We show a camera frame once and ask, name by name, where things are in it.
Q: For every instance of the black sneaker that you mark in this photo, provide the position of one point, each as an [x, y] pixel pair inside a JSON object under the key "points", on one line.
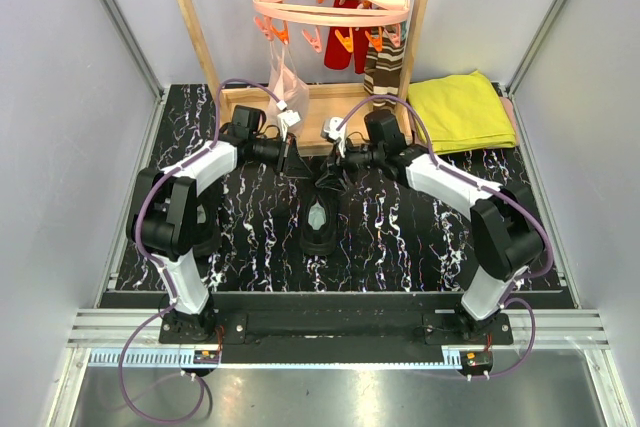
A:
{"points": [[208, 232], [319, 221]]}

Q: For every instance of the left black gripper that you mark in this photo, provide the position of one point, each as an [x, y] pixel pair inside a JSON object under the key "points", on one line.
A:
{"points": [[296, 168]]}

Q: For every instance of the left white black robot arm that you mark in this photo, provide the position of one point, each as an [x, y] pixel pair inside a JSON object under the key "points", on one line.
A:
{"points": [[172, 217]]}

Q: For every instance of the red hanging sock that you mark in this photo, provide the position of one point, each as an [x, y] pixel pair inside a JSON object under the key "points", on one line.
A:
{"points": [[338, 58]]}

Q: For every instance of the brown striped hanging sock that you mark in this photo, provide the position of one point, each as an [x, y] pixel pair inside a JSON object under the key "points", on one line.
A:
{"points": [[382, 69]]}

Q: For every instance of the black marble pattern mat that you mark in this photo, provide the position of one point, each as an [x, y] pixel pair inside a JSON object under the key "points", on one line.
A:
{"points": [[389, 239]]}

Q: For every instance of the white pink hanging garment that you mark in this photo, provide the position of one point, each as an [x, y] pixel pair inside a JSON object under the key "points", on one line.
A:
{"points": [[285, 82]]}

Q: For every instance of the grey slotted cable duct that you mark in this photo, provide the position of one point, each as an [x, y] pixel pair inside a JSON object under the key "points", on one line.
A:
{"points": [[148, 358]]}

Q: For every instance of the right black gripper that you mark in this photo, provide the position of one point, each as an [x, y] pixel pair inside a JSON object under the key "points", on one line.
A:
{"points": [[333, 178]]}

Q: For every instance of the pink round clip hanger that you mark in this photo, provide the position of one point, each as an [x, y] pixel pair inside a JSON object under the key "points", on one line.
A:
{"points": [[273, 17]]}

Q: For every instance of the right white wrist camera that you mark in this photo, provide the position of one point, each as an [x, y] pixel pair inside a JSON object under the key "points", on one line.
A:
{"points": [[334, 131]]}

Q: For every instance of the yellow folded towel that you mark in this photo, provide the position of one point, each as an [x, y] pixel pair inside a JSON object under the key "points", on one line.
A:
{"points": [[462, 112]]}

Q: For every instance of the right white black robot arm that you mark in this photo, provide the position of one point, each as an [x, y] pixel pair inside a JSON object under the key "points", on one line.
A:
{"points": [[507, 237]]}

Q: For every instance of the aluminium frame rail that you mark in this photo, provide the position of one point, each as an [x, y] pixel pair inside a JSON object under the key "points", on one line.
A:
{"points": [[555, 329]]}

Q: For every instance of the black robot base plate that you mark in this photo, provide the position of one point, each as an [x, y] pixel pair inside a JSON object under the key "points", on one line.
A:
{"points": [[411, 347]]}

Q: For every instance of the wooden drying rack frame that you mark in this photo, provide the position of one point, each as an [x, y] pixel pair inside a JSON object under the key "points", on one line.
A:
{"points": [[327, 101]]}

